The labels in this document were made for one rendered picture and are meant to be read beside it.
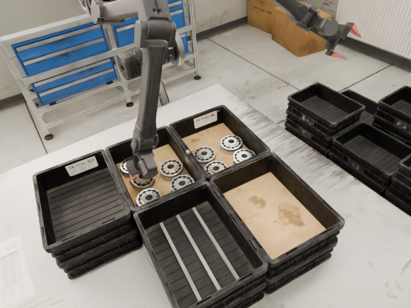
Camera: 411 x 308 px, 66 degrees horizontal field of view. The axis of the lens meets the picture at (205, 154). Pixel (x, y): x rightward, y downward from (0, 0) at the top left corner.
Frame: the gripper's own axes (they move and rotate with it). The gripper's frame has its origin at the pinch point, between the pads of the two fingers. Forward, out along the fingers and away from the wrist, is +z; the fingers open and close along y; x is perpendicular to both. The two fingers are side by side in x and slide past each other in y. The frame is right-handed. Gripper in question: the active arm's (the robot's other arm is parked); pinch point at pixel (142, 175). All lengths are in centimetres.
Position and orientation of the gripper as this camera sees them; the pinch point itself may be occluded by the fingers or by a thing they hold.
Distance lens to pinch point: 133.4
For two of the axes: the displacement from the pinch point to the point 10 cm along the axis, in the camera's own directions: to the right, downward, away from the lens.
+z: -1.4, 5.2, 8.4
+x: -4.6, -7.9, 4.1
